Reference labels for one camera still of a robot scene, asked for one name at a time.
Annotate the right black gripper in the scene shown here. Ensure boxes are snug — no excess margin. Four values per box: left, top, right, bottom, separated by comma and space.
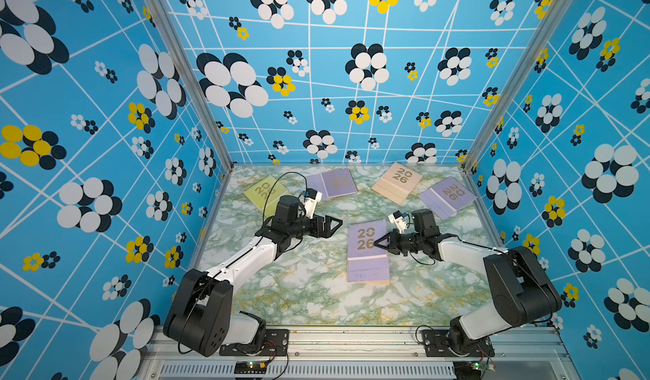
373, 230, 423, 255

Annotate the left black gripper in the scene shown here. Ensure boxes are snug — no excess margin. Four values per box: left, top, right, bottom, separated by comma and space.
288, 211, 343, 239

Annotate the purple calendar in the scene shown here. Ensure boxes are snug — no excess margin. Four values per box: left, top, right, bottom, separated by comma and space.
419, 177, 477, 220
306, 168, 358, 202
347, 220, 390, 282

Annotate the pink calendar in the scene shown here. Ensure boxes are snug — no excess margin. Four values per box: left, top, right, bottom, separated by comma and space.
372, 163, 423, 205
348, 280, 390, 285

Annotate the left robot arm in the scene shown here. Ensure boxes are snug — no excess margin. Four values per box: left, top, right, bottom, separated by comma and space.
162, 190, 343, 357

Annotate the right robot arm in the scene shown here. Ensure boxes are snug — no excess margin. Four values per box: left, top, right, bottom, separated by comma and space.
374, 209, 563, 356

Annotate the green desk calendar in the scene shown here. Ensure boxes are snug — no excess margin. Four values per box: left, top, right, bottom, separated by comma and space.
245, 176, 289, 217

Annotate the left green circuit board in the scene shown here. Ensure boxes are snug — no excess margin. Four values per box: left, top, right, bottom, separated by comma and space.
234, 361, 267, 376

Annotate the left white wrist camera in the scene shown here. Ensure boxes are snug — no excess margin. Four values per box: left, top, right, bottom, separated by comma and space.
302, 188, 323, 219

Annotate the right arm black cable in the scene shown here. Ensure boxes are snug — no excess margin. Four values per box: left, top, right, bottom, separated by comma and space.
408, 234, 509, 267

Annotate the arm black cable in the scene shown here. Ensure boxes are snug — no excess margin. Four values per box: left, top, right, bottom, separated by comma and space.
261, 171, 309, 229
408, 234, 509, 267

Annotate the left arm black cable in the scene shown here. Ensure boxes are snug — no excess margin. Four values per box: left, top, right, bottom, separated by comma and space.
261, 171, 309, 229

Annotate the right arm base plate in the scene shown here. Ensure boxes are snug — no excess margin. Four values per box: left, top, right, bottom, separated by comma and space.
418, 329, 495, 359

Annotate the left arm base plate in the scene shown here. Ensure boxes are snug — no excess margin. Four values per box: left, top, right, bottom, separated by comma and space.
218, 329, 289, 357

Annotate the aluminium front rail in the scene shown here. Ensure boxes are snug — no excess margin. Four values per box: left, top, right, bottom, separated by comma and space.
137, 326, 580, 379

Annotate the left aluminium corner post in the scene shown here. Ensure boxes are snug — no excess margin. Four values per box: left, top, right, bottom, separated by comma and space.
144, 0, 233, 175

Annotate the aluminium corner post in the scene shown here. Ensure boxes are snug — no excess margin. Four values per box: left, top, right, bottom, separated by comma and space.
462, 0, 574, 175
144, 0, 233, 175

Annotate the right aluminium corner post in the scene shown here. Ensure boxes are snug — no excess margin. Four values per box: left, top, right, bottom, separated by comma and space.
462, 0, 574, 175

